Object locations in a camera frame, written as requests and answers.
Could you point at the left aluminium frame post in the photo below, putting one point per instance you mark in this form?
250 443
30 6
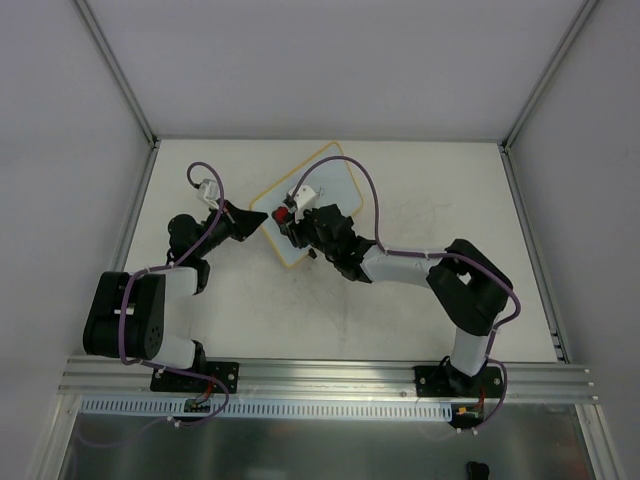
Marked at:
106 52

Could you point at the right aluminium frame post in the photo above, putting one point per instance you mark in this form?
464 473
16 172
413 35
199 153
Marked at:
570 36

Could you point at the white slotted cable duct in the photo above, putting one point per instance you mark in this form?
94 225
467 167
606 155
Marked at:
410 410

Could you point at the black object at bottom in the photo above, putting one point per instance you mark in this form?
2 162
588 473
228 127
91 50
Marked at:
477 471

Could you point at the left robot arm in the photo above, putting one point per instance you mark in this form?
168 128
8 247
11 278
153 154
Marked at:
127 316

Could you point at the red bone-shaped eraser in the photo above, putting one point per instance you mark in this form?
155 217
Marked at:
281 215

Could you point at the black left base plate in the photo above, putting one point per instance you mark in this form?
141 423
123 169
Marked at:
219 375

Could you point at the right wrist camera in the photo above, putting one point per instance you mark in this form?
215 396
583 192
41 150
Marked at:
300 199

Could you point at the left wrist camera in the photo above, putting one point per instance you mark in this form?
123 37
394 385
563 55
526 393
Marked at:
208 193

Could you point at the aluminium mounting rail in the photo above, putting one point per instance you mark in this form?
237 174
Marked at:
553 383

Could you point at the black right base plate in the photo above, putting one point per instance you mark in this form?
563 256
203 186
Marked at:
447 382

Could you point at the yellow framed whiteboard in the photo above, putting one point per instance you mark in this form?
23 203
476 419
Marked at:
333 182

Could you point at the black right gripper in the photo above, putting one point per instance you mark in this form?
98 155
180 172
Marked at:
298 232

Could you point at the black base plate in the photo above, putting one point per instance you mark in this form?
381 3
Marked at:
447 382
219 375

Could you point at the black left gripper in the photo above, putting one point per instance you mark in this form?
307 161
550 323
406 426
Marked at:
232 223

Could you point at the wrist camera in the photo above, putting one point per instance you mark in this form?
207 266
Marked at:
208 193
300 199

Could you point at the aluminium frame post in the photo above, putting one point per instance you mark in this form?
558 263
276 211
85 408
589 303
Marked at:
570 36
106 52

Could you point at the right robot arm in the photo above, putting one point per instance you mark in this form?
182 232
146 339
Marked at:
471 289

